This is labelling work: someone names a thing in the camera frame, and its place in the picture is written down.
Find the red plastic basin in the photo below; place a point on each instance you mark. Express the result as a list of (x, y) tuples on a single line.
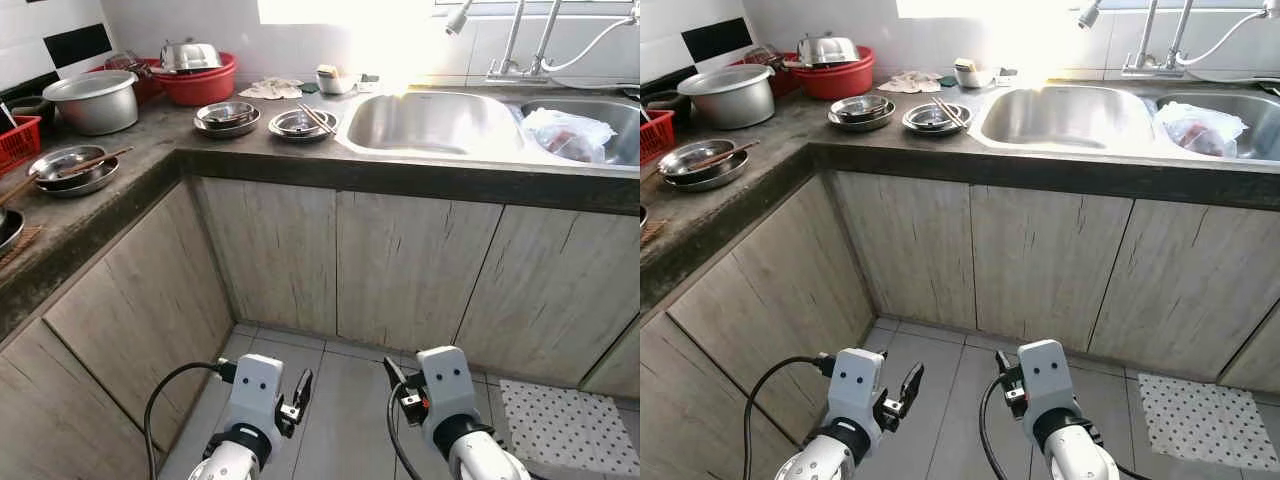
[(835, 82), (200, 88)]

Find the small red plastic tub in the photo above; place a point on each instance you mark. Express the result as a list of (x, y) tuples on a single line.
[(148, 88), (785, 80)]

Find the stainless steel lidded pot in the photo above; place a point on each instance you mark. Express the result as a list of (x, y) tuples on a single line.
[(190, 57), (828, 50)]

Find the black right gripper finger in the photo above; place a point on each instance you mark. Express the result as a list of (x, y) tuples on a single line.
[(395, 374), (1004, 368)]

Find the crumpled clear plastic bag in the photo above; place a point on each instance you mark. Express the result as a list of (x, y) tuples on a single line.
[(565, 132), (1195, 128)]

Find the chrome faucet spray head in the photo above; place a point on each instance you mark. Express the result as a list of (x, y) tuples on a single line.
[(458, 20), (1088, 15)]

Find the white dotted floor mat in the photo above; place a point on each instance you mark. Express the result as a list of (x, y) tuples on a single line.
[(1205, 420), (565, 425)]

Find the large aluminium pot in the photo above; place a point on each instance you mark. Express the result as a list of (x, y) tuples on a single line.
[(95, 108), (730, 100)]

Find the brown wooden chopstick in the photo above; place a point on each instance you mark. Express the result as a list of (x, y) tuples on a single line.
[(322, 117), (75, 171), (100, 160), (735, 151), (715, 160), (315, 120), (955, 110), (948, 113)]

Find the red slotted plastic basket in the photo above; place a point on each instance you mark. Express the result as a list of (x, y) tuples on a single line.
[(655, 138), (20, 145)]

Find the flat brown cardboard piece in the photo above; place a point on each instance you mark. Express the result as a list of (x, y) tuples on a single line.
[(652, 232), (18, 248)]

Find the yellow dish sponge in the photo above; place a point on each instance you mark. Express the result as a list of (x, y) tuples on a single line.
[(327, 71), (965, 65)]

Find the dark ceramic bowl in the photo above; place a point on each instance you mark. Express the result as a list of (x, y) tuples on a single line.
[(30, 105), (668, 100)]

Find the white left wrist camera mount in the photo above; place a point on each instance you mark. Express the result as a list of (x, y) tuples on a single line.
[(857, 380), (255, 385)]

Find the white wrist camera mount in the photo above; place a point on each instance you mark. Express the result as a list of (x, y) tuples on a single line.
[(1045, 375), (255, 385), (445, 385), (857, 380)]

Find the beige dish rag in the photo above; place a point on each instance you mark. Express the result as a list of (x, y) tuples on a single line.
[(270, 89), (910, 83)]

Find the chrome sink faucet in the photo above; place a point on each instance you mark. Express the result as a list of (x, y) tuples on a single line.
[(1150, 68), (515, 72)]

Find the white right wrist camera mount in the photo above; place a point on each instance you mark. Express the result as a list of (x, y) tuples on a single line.
[(1045, 375), (445, 385)]

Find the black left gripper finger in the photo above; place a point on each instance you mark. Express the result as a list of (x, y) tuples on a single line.
[(303, 385), (912, 382)]

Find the stainless steel double sink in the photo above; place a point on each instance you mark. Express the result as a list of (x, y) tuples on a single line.
[(1060, 118), (430, 125)]

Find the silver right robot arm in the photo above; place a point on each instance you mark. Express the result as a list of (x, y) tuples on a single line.
[(1080, 455), (485, 462)]

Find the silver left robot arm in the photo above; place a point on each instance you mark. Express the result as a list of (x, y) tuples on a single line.
[(815, 465), (225, 465)]

